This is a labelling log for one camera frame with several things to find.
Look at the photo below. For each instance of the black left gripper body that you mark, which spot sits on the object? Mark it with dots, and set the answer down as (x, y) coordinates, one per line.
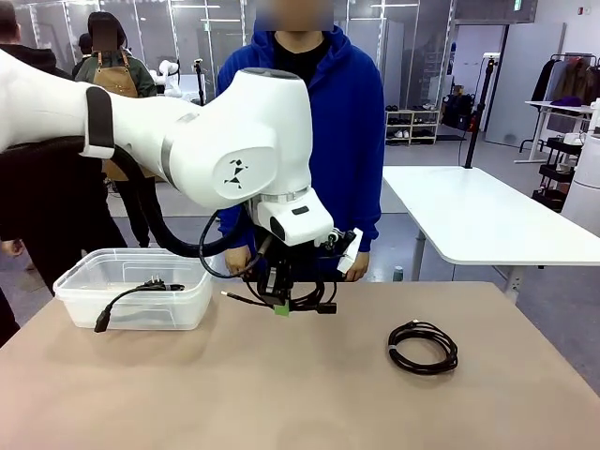
(276, 272)

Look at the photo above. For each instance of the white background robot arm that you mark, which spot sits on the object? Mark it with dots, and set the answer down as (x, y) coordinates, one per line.
(169, 79)

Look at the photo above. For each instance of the person's right forearm blue sleeve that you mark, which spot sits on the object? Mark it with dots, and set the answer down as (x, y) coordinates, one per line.
(234, 229)

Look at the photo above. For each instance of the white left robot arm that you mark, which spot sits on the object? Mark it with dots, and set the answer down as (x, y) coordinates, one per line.
(234, 140)

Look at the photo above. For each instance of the person's left forearm blue sleeve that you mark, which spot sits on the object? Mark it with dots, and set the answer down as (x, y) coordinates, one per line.
(372, 220)

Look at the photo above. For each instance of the person's right hand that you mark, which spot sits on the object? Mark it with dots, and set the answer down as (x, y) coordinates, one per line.
(236, 262)

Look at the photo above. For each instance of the person's left hand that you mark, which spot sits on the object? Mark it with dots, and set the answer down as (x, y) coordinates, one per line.
(358, 267)

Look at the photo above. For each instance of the clear plastic storage container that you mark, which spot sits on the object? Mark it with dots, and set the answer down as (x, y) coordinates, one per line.
(187, 309)

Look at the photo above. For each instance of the small grey can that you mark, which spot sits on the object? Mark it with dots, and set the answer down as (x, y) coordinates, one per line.
(398, 274)

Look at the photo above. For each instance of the person in blue hoodie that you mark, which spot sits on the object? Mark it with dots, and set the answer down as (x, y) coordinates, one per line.
(347, 140)

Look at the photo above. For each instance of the wooden shoe rack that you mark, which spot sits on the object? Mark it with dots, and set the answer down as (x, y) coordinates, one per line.
(412, 123)

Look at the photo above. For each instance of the white side table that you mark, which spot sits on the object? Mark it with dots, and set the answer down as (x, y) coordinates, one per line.
(469, 201)

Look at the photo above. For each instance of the person in black clothes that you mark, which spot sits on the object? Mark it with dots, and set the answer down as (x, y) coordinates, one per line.
(47, 211)

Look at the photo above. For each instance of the black bags pile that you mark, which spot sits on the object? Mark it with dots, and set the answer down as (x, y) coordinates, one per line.
(459, 112)

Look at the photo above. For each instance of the black tripod pole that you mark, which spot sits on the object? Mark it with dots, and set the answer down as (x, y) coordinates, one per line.
(479, 117)

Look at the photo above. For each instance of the person in brown apron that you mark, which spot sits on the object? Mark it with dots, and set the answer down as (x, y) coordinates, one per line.
(108, 79)

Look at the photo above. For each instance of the black trolley cart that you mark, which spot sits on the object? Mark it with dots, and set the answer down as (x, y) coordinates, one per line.
(558, 173)

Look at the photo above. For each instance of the white cylindrical column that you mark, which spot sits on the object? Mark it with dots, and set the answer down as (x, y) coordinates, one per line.
(586, 187)

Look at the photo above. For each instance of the white background desk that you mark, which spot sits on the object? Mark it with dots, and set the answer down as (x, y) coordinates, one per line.
(562, 109)

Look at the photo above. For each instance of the purple cloth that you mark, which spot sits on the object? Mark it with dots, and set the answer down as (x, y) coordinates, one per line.
(567, 101)

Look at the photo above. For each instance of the clothes rack with coats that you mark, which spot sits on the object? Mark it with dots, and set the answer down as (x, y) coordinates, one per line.
(574, 79)

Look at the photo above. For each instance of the thin background camera tripod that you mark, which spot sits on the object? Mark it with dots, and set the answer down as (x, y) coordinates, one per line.
(200, 84)

